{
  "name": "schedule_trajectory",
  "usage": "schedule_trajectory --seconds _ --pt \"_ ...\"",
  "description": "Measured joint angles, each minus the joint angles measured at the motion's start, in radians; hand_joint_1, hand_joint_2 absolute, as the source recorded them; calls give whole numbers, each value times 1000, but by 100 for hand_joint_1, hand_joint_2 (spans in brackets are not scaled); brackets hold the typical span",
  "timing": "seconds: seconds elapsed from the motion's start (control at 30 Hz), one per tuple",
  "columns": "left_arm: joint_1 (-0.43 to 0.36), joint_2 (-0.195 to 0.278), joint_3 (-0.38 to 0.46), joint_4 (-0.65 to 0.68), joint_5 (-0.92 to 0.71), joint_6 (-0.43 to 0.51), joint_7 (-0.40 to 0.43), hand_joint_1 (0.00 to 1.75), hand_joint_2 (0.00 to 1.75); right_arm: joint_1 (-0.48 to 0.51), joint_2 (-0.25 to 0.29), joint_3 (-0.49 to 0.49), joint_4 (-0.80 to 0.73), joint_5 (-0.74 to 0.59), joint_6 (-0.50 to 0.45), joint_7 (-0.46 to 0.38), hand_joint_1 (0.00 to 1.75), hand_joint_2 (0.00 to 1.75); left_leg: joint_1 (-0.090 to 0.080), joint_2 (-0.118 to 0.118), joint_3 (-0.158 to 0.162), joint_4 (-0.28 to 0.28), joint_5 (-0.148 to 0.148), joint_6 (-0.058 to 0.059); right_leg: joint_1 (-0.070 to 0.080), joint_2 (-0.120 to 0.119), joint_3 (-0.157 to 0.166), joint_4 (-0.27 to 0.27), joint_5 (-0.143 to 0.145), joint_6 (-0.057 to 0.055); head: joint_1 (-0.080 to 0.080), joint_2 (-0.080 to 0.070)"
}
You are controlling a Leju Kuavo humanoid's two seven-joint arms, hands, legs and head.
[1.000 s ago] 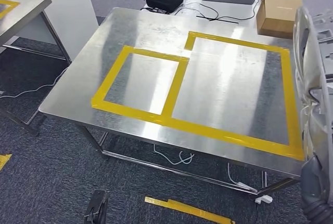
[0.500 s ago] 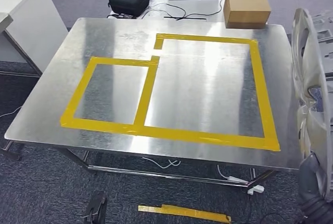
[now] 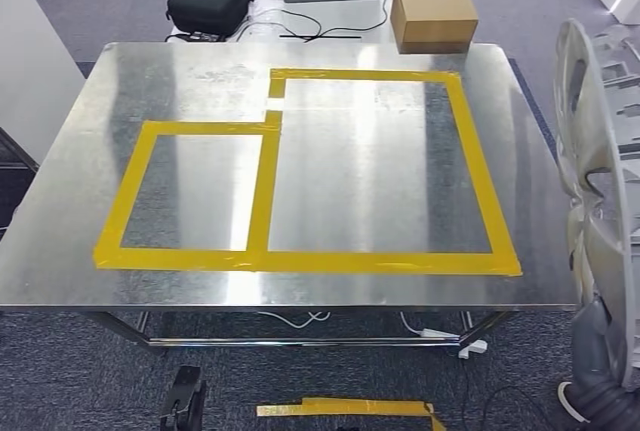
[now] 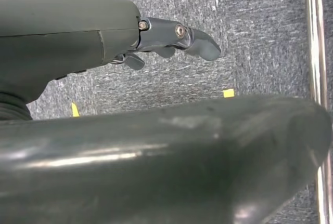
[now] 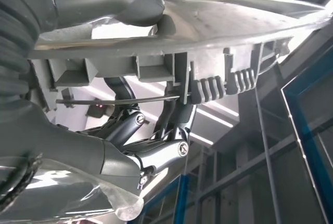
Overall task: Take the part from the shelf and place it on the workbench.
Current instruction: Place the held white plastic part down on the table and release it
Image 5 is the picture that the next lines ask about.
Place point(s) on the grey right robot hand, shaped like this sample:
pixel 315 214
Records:
pixel 65 146

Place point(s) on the blue metal frame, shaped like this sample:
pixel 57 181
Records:
pixel 306 139

